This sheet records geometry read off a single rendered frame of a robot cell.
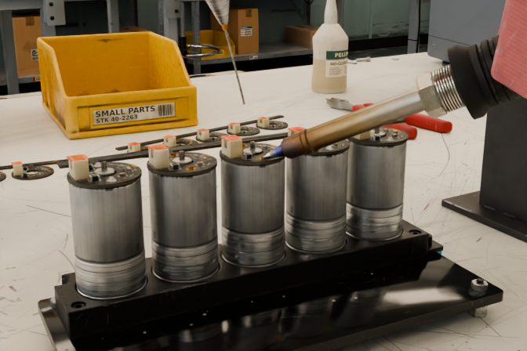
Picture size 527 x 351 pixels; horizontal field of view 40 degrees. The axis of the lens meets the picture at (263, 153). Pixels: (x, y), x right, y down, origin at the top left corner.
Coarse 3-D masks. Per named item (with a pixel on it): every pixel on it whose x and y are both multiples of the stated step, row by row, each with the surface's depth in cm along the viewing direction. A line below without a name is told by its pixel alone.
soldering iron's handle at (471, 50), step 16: (448, 48) 23; (464, 48) 23; (480, 48) 23; (464, 64) 22; (480, 64) 22; (464, 80) 22; (480, 80) 22; (464, 96) 22; (480, 96) 22; (496, 96) 22; (512, 96) 23; (480, 112) 23
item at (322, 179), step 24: (288, 168) 28; (312, 168) 27; (336, 168) 28; (288, 192) 28; (312, 192) 28; (336, 192) 28; (288, 216) 29; (312, 216) 28; (336, 216) 28; (288, 240) 29; (312, 240) 28; (336, 240) 28
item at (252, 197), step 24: (240, 168) 26; (264, 168) 26; (240, 192) 26; (264, 192) 26; (240, 216) 27; (264, 216) 27; (240, 240) 27; (264, 240) 27; (240, 264) 27; (264, 264) 27
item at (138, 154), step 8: (400, 120) 32; (256, 136) 29; (264, 136) 29; (272, 136) 29; (280, 136) 29; (192, 144) 28; (200, 144) 28; (208, 144) 28; (216, 144) 28; (136, 152) 27; (144, 152) 27; (88, 160) 26; (96, 160) 26; (104, 160) 26; (112, 160) 26; (120, 160) 26
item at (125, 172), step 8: (96, 168) 25; (120, 168) 25; (128, 168) 25; (136, 168) 25; (96, 176) 24; (104, 176) 24; (112, 176) 24; (120, 176) 24; (128, 176) 24; (136, 176) 24; (72, 184) 24; (80, 184) 24; (88, 184) 24; (96, 184) 24; (104, 184) 24; (112, 184) 24; (120, 184) 24
